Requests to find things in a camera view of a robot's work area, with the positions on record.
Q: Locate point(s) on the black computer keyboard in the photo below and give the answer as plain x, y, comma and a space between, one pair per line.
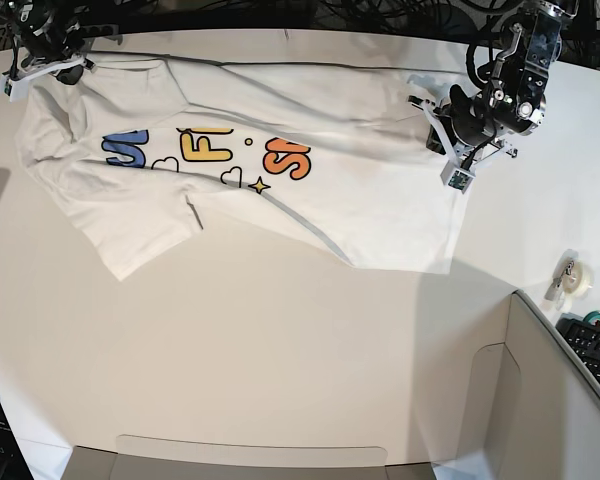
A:
584, 339

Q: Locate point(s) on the grey cardboard box right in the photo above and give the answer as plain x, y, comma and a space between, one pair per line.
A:
532, 410

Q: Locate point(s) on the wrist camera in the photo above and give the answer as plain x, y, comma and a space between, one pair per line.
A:
16, 90
457, 178

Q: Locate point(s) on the white printed t-shirt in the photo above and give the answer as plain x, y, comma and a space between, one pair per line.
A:
330, 155

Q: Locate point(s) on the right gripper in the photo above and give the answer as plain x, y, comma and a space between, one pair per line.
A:
61, 56

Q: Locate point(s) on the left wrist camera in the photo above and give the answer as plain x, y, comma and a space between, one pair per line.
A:
457, 178

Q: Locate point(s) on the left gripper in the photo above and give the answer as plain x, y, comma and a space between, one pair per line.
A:
467, 128

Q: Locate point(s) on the green tape roll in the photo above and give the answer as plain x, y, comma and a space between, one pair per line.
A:
592, 318

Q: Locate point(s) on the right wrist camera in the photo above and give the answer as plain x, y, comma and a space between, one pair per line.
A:
16, 90

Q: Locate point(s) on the clear tape dispenser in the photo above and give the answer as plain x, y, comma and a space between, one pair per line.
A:
571, 280

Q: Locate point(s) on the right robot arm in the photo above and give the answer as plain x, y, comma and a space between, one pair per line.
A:
35, 17

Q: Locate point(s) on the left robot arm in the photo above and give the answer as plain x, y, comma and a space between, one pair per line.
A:
510, 88

